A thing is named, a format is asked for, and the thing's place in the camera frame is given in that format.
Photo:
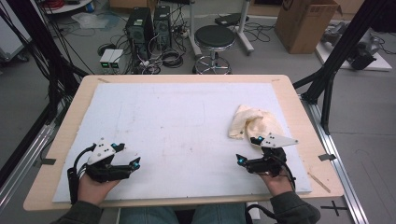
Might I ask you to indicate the black tape piece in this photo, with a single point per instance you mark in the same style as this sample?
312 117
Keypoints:
48 161
327 157

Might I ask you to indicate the white round table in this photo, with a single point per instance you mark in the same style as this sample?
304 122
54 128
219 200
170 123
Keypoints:
70 6

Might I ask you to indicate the cream printed towel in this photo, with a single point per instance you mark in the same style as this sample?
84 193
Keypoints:
249 121

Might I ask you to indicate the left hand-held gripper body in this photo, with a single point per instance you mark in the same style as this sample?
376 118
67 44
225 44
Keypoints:
101 152

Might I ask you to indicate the black flat device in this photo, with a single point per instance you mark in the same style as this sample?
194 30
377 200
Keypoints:
230 19

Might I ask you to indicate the white desk leg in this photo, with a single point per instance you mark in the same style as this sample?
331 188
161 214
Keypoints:
244 28

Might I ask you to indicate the clear plastic sheet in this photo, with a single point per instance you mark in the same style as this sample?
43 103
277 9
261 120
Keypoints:
90 20

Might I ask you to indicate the slim black computer tower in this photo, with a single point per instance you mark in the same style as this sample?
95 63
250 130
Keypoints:
162 26

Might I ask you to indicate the person's left hand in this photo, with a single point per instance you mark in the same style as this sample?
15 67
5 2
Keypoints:
93 189

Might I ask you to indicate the aluminium rail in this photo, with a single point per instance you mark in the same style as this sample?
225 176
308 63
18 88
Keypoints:
336 161
28 161

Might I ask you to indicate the black round stool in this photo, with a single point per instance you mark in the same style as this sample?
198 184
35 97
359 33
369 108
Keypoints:
214 36

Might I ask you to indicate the thin wooden stick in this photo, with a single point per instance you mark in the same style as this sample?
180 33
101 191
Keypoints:
319 182

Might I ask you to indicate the white power strip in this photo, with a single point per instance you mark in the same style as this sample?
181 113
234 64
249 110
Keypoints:
254 211

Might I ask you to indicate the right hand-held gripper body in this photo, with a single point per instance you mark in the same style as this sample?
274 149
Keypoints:
268 164

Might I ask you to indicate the large black computer tower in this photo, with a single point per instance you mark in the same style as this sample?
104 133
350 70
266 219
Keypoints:
139 31

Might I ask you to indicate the grey cabinet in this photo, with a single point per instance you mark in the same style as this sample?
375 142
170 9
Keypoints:
11 40

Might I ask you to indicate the person's blue jeans legs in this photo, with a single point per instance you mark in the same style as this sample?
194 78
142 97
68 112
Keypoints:
149 216

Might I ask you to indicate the black and grey machine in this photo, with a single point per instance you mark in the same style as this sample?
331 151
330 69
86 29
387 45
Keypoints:
362 54

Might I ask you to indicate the brown cardboard box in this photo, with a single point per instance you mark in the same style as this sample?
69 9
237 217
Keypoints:
303 28

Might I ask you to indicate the white floor platform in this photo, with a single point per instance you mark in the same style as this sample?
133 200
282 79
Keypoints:
383 63

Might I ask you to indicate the person's right hand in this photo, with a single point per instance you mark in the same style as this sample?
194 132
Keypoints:
278 185

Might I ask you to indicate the small white power box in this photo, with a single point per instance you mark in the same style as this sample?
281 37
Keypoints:
116 58
106 59

